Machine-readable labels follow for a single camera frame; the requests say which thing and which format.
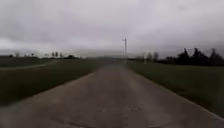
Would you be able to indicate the pale street lamp pole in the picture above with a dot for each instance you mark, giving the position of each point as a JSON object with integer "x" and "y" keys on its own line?
{"x": 125, "y": 50}

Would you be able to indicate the grey paved path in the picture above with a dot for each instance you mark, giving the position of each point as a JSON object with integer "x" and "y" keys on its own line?
{"x": 110, "y": 96}

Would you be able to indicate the distant row of trees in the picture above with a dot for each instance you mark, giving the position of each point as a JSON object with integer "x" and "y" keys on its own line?
{"x": 55, "y": 55}

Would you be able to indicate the grass field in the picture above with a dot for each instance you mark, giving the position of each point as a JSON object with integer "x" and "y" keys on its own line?
{"x": 36, "y": 78}
{"x": 186, "y": 78}

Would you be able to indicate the row of dark trees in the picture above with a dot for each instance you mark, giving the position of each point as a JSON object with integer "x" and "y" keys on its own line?
{"x": 196, "y": 58}

